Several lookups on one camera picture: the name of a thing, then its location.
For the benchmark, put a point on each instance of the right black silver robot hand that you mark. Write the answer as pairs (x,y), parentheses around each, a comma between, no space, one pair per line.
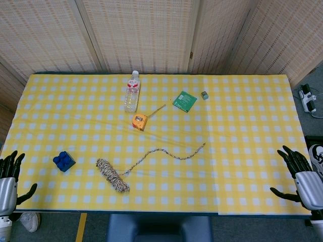
(309,189)

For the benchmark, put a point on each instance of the woven bamboo folding screen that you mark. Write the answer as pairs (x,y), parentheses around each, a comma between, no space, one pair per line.
(141,32)

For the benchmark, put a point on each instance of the green flat packet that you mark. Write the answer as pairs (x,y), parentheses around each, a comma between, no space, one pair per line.
(184,101)

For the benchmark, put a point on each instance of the brass screen hinge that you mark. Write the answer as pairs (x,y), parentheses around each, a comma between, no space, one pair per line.
(191,55)

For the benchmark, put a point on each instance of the yellow white checkered tablecloth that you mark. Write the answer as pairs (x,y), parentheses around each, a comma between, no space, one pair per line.
(227,164)

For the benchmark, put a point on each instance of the black and white sneaker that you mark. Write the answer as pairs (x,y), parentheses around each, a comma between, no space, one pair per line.
(317,157)

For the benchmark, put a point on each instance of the blue toy building brick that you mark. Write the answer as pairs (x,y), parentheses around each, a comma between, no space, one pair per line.
(64,161)

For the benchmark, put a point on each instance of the orange tape measure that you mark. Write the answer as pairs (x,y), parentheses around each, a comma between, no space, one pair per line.
(139,121)

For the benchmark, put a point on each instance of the white power strip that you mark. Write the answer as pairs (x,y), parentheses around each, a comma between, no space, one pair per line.
(307,99)

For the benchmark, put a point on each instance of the yellow floor tape strip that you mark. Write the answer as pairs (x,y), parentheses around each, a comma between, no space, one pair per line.
(81,227)

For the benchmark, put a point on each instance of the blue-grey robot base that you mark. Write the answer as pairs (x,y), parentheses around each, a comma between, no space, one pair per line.
(159,228)

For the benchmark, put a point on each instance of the white shoe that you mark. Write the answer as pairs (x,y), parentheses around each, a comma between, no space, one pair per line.
(30,222)

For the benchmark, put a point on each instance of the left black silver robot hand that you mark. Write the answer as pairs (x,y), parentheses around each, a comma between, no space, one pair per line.
(7,191)

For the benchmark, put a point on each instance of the small grey-green cube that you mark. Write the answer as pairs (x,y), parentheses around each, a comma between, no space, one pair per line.
(204,95)

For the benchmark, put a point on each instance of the clear plastic water bottle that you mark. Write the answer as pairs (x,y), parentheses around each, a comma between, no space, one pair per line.
(132,95)

